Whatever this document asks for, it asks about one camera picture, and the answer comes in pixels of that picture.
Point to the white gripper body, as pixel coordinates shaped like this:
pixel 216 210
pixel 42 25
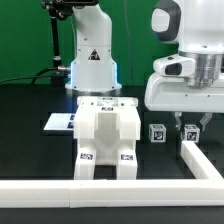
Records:
pixel 186 84

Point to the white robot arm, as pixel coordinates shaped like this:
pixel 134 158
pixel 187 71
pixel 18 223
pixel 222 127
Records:
pixel 195 26

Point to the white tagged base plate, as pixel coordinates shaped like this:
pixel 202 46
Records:
pixel 60 122

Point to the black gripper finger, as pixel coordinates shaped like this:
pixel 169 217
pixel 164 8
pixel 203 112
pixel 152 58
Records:
pixel 205 120
pixel 178 116

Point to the white U-shaped obstacle fence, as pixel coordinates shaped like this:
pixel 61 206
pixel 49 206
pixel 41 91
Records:
pixel 206 188

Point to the white chair backrest part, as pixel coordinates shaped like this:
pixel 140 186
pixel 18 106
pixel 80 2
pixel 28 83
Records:
pixel 96 113

